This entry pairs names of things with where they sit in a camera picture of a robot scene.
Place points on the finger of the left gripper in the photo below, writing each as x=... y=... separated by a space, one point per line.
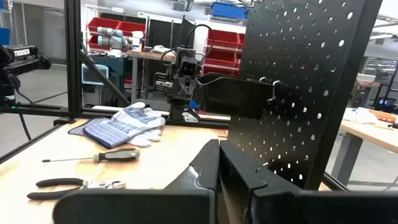
x=190 y=85
x=182 y=85

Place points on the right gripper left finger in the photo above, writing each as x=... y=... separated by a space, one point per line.
x=186 y=202

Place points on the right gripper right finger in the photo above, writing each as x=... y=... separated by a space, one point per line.
x=280 y=205

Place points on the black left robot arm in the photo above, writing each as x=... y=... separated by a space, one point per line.
x=176 y=112

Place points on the wood-topped workbench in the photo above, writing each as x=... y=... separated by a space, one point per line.
x=149 y=56

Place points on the large black plastic bin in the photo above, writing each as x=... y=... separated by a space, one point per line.
x=233 y=96

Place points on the blue-striped grey work glove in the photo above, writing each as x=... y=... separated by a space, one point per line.
x=77 y=127
x=124 y=124

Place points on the blue cabinet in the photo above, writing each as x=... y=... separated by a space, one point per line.
x=93 y=74

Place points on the blue plastic bin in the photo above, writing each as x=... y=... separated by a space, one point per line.
x=228 y=11

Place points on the red bin shelf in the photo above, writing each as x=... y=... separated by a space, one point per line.
x=102 y=23

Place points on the black metal pegboard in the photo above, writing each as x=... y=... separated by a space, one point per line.
x=295 y=62

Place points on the light wood table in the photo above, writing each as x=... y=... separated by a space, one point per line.
x=367 y=130

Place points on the black Trossen-labelled device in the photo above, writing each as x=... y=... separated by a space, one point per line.
x=21 y=59

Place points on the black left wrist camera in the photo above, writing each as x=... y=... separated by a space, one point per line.
x=188 y=65

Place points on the black aluminium table frame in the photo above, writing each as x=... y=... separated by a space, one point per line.
x=73 y=62

